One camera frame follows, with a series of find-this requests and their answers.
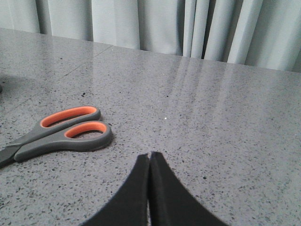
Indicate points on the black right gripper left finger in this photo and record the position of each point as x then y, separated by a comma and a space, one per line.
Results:
128, 206

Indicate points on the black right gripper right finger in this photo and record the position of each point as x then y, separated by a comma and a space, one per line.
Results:
170, 202

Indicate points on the grey orange scissors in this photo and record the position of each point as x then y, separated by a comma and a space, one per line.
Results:
75, 129

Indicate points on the grey white curtain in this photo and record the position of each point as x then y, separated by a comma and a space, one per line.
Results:
262, 33

